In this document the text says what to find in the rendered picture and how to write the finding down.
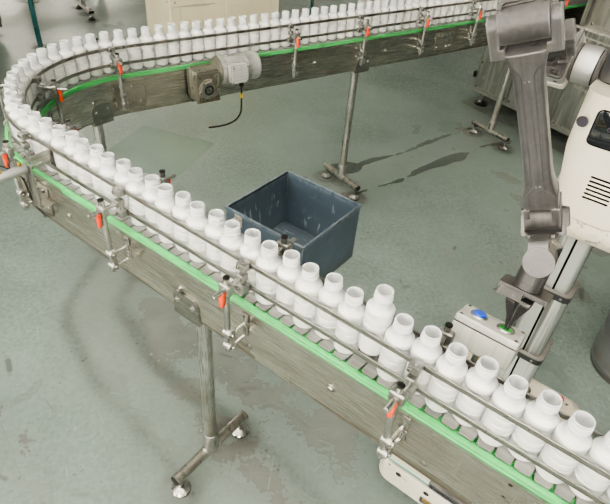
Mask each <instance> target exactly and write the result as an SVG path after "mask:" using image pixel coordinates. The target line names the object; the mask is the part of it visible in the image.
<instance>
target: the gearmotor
mask: <svg viewBox="0 0 610 504"><path fill-rule="evenodd" d="M261 72H262V64H261V60H260V57H259V55H258V54H257V53H256V52H255V51H253V50H251V51H244V52H233V53H226V54H223V55H215V56H213V57H212V58H211V59H210V63H206V64H200V65H193V66H190V67H187V80H188V94H189V95H188V96H189V98H190V101H191V102H195V101H196V102H197V104H202V103H207V102H212V101H218V100H220V85H223V84H229V83H231V84H238V83H239V86H240V87H241V93H240V98H241V107H240V113H239V115H238V116H237V118H236V119H234V120H233V121H231V122H229V123H226V124H222V125H217V126H209V127H208V128H216V127H222V126H226V125H229V124H231V123H233V122H235V121H236V120H237V119H238V118H239V117H240V115H241V113H242V98H243V93H242V87H244V84H243V83H244V82H248V81H249V80H251V79H256V78H258V77H259V76H260V75H261Z"/></svg>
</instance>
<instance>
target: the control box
mask: <svg viewBox="0 0 610 504"><path fill-rule="evenodd" d="M475 309H478V308H476V307H474V306H472V305H470V304H467V305H465V306H464V307H463V308H462V309H461V310H459V311H458V312H457V313H456V315H455V318H454V320H453V322H452V323H453V328H452V331H454V332H455V336H454V339H453V342H459V343H462V344H464V345H465V346H466V347H467V349H468V351H469V352H470V353H472V354H473V355H472V357H471V359H470V360H471V361H472V362H474V363H477V360H478V358H480V357H482V356H485V355H487V356H491V357H493V358H495V359H496V360H497V361H498V363H499V369H501V370H503V371H506V370H507V369H508V368H509V366H510V365H511V363H512V362H513V360H514V359H515V357H516V355H517V353H518V351H519V349H520V347H521V345H522V343H523V341H524V339H525V338H526V336H527V334H526V333H525V332H523V331H521V330H519V329H517V328H515V327H513V326H511V327H510V328H511V329H512V331H513V332H508V331H505V330H503V329H502V328H501V327H500V325H505V322H503V321H501V320H499V319H497V318H495V317H493V316H491V315H490V314H488V313H486V312H485V313H486V314H487V318H481V317H478V316H476V315H475V314H474V313H473V311H474V310H475ZM453 342H452V343H453Z"/></svg>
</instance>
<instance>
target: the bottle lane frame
mask: <svg viewBox="0 0 610 504"><path fill-rule="evenodd" d="M38 168H39V167H38ZM38 168H35V169H32V171H33V174H34V177H35V178H36V179H37V182H39V183H40V184H42V185H44V186H45V187H46V188H47V189H48V193H49V197H50V198H51V199H53V200H54V201H56V202H57V203H56V204H53V205H52V208H53V212H54V216H52V215H51V214H49V213H48V212H46V211H45V210H43V209H42V211H43V212H44V213H45V214H46V215H47V216H48V218H49V219H51V220H52V221H54V222H55V223H57V224H58V225H59V226H61V227H62V228H64V229H65V230H67V231H68V232H70V233H71V234H73V235H74V236H75V237H77V238H78V239H80V240H81V241H83V242H84V243H86V244H87V245H89V246H90V247H92V248H93V249H94V250H96V251H97V252H99V253H100V254H102V255H103V256H105V257H106V258H108V259H109V257H108V256H107V255H106V254H105V252H106V250H107V247H106V242H105V237H104V232H103V227H102V228H98V226H97V222H96V218H95V217H93V218H91V219H88V218H87V215H88V214H90V213H93V212H95V211H96V208H95V205H94V204H92V203H91V202H90V200H89V201H88V200H86V199H84V198H83V197H82V195H81V196H80V195H78V194H76V193H75V192H74V191H75V190H74V191H72V190H70V189H68V188H67V186H68V185H67V186H64V185H62V184H60V183H59V181H56V180H54V179H53V178H52V177H53V176H52V177H49V176H48V175H46V174H45V172H41V171H40V170H38ZM115 216H116V215H115ZM115 216H111V215H109V216H108V217H107V220H108V225H109V231H110V236H111V241H112V246H113V249H114V250H118V249H120V248H122V247H123V246H125V245H126V244H125V241H124V236H126V237H128V238H129V243H130V246H128V247H126V248H128V249H130V250H131V255H132V258H130V259H128V260H127V261H125V262H124V263H122V264H120V267H121V268H122V269H124V270H125V271H126V272H128V273H129V274H131V275H132V276H134V277H135V278H137V279H138V280H140V281H141V282H143V283H144V284H145V285H147V286H148V287H150V288H151V289H153V290H154V291H156V292H157V293H159V294H160V295H161V296H163V297H164V298H166V299H167V300H169V301H170V302H172V303H173V304H174V298H173V292H174V291H175V290H177V289H178V291H180V292H183V293H184V294H186V295H187V296H189V297H190V298H192V299H193V300H195V301H196V303H197V305H198V306H199V309H200V322H201V323H202V324H204V325H205V326H207V327H208V328H210V329H211V330H212V331H214V332H215V333H217V334H218V335H220V336H221V337H223V338H224V335H223V334H222V331H223V329H224V309H223V308H220V307H219V298H217V299H215V300H212V299H211V296H212V295H213V294H215V293H216V292H217V291H219V283H218V282H217V281H215V280H213V279H212V278H211V276H212V275H213V274H214V273H213V274H211V275H209V276H207V275H205V274H204V273H202V272H201V271H200V269H201V268H200V269H196V268H194V267H193V266H191V265H190V262H192V261H190V262H188V263H186V262H185V261H183V260H181V259H180V256H181V255H180V256H175V255H174V254H172V253H170V250H171V249H170V250H166V249H164V248H162V247H161V246H160V244H161V243H160V244H156V243H154V242H153V241H151V238H152V237H151V238H146V237H145V236H143V235H142V234H141V233H142V232H143V231H142V232H140V233H139V232H137V231H135V230H134V229H132V227H133V226H132V227H129V226H127V225H126V224H124V221H119V220H118V219H116V218H115ZM126 248H125V249H123V250H122V251H120V252H118V255H117V262H120V261H122V260H124V259H125V258H127V257H128V256H127V253H126ZM246 295H247V294H246ZM246 295H244V296H242V297H240V296H239V295H237V294H236V293H234V295H232V296H231V297H230V317H231V328H232V329H235V328H236V327H237V326H238V325H240V324H241V323H242V322H244V321H242V313H243V312H245V313H246V314H248V315H249V323H248V324H247V323H246V324H245V326H247V327H248V336H245V337H244V338H242V339H241V340H240V341H239V342H237V343H236V347H237V348H239V349H240V350H242V351H243V352H244V353H246V354H247V355H249V356H250V357H252V358H253V359H255V360H256V361H258V362H259V363H261V364H262V365H263V366H265V367H266V368H268V369H269V370H271V371H272V372H274V373H275V374H277V375H278V376H279V377H281V378H282V379H284V380H285V381H287V382H288V383H290V384H291V385H293V386H294V387H295V388H297V389H298V390H300V391H301V392H303V393H304V394H306V395H307V396H309V397H310V398H312V399H313V400H314V401H316V402H317V403H319V404H320V405H322V406H323V407H325V408H326V409H328V410H329V411H330V412H332V413H333V414H335V415H336V416H338V417H339V418H341V419H342V420H344V421H345V422H346V423H348V424H349V425H351V426H352V427H354V428H355V429H357V430H358V431H360V432H361V433H362V434H364V435H365V436H367V437H368V438H370V439H371V440H373V441H374V442H376V443H377V444H379V445H380V438H381V436H382V434H383V431H384V427H385V424H386V420H387V413H385V412H384V408H385V407H386V405H387V404H388V403H389V401H390V400H388V398H387V397H388V394H389V390H390V389H391V388H389V389H387V388H385V387H384V386H382V385H381V384H379V383H377V379H378V377H379V375H378V376H377V377H376V378H375V379H371V378H369V377H368V376H366V375H365V374H363V373H362V370H363V368H364V366H363V367H362V368H361V369H359V370H357V369H355V368H353V367H352V366H350V365H349V364H347V362H348V360H349V358H350V357H349V358H348V359H346V360H345V361H342V360H341V359H339V358H338V357H336V356H334V355H333V353H334V351H335V349H334V350H333V351H331V352H328V351H326V350H325V349H323V348H322V347H320V346H319V344H320V343H321V341H322V340H321V341H320V342H318V343H317V344H315V343H314V342H312V341H310V340H309V339H307V338H306V335H307V334H308V333H309V332H308V333H306V334H304V335H301V334H299V333H298V332H296V331H295V330H293V327H294V326H295V325H296V324H295V325H293V326H291V327H288V326H287V325H285V324H283V323H282V322H280V320H281V318H282V317H283V316H282V317H281V318H279V319H275V318H274V317H272V316H271V315H269V314H268V312H269V310H270V309H269V310H267V311H265V312H264V311H263V310H261V309H260V308H258V307H256V304H257V303H258V302H259V301H258V302H256V303H254V304H252V303H250V302H248V301H247V300H245V299H244V297H245V296H246ZM408 399H409V398H407V401H406V403H405V405H404V406H403V407H402V408H401V407H399V409H398V412H397V416H396V419H395V422H394V426H393V429H392V432H391V435H392V436H393V435H394V433H395V432H396V431H397V429H398V428H399V427H400V426H402V425H401V424H400V423H401V420H402V417H403V415H405V416H407V417H408V418H410V419H411V421H410V424H409V427H408V428H406V427H405V428H404V430H405V431H407V433H406V436H405V439H404V440H402V439H401V440H400V441H398V442H397V444H396V445H395V446H394V448H393V449H392V450H391V453H392V454H393V455H395V456H396V457H397V458H399V459H400V460H402V461H403V462H405V463H406V464H408V465H409V466H411V467H412V468H413V469H415V470H416V471H418V472H419V473H421V474H422V475H424V476H425V477H427V478H428V479H430V480H431V481H432V482H434V483H435V484H437V485H438V486H440V487H441V488H443V489H444V490H446V491H447V492H448V493H450V494H451V495H453V496H454V497H456V498H457V499H459V500H460V501H462V502H463V503H464V504H575V502H576V498H574V499H573V500H572V502H571V503H568V502H567V501H565V500H564V499H562V498H560V497H559V496H557V495H556V494H555V493H554V489H555V485H553V486H552V487H551V489H550V490H548V489H546V488H545V487H543V486H541V485H540V484H538V483H537V482H535V481H534V475H535V473H534V472H533V473H532V475H531V476H530V477H527V476H525V475H524V474H522V473H521V472H519V471H517V470H516V469H514V465H515V460H514V461H513V462H512V463H511V464H510V465H508V464H506V463H505V462H503V461H502V460H500V459H498V458H497V457H495V453H496V448H495V449H494V450H493V451H492V452H491V453H489V452H487V451H486V450H484V449H482V448H481V447H479V446H478V445H477V444H476V443H477V440H478V437H476V438H475V439H474V440H473V441H470V440H468V439H467V438H465V437H463V436H462V435H460V434H459V433H458V432H459V429H460V426H459V427H458V428H457V429H456V430H452V429H451V428H449V427H447V426H446V425H444V424H443V423H441V420H442V418H443V415H442V416H441V417H440V418H439V419H435V418H433V417H431V416H430V415H428V414H427V413H425V412H424V410H425V408H426V405H425V406H424V407H422V408H421V409H419V408H417V407H416V406H414V405H412V404H411V403H409V402H408Z"/></svg>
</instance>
